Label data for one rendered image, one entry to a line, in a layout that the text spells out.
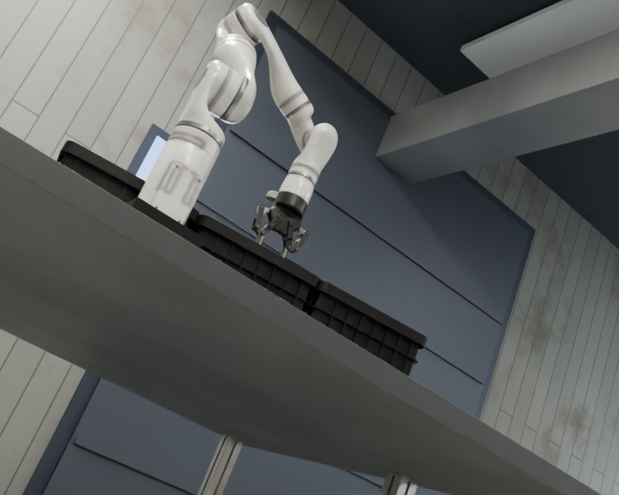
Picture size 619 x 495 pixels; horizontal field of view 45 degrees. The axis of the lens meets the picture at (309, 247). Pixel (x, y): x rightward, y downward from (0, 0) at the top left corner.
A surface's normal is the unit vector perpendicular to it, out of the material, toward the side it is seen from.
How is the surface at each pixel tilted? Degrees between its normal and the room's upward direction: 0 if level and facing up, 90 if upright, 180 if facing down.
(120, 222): 90
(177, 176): 89
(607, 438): 90
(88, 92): 90
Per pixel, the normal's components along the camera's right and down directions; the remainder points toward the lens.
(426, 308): 0.56, -0.11
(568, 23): -0.37, 0.86
